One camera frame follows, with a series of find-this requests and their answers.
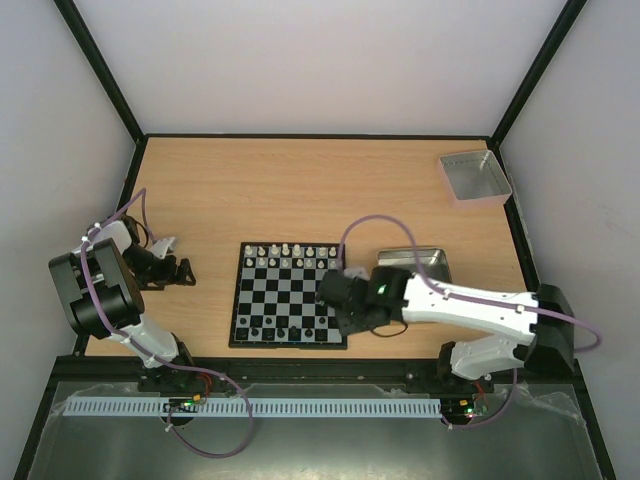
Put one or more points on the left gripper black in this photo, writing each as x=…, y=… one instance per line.
x=167, y=276

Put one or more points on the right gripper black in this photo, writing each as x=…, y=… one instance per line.
x=347, y=325

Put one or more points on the folding chess board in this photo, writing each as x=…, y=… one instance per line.
x=280, y=280

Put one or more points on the gold tin with chess pieces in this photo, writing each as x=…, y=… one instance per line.
x=432, y=259

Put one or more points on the black rook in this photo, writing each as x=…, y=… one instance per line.
x=242, y=333

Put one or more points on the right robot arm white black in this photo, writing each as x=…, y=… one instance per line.
x=522, y=330

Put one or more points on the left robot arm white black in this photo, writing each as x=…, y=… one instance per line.
x=100, y=286

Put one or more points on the empty silver tin lid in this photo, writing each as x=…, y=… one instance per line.
x=474, y=179

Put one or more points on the black aluminium frame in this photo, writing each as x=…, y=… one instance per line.
x=80, y=366

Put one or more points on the light blue slotted cable duct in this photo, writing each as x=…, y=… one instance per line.
x=259, y=408

